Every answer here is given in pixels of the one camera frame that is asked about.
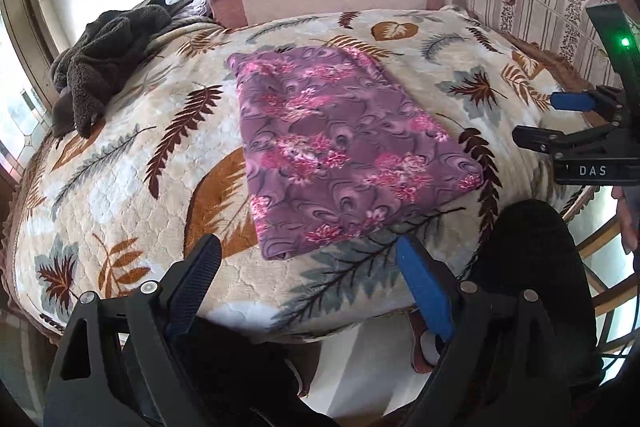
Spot leaf print fleece blanket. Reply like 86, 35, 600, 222
5, 7, 601, 343

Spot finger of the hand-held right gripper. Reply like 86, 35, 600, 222
550, 86, 626, 118
512, 124, 623, 158

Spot dark brown fuzzy cloth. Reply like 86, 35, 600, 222
49, 0, 193, 138

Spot wooden chair frame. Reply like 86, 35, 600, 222
565, 187, 640, 358

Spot person's right hand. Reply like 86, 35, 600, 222
612, 186, 640, 255

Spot purple floral cloth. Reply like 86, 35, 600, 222
227, 44, 486, 260

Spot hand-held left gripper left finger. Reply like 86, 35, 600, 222
44, 234, 223, 427

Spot person's black trousers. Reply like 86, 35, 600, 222
125, 199, 606, 427

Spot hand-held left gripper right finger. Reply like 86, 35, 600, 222
395, 234, 603, 427

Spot wooden window frame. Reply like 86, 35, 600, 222
0, 0, 61, 188

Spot brown slipper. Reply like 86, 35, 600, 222
407, 307, 451, 375

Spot striped floral sofa cover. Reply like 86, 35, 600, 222
462, 0, 626, 92

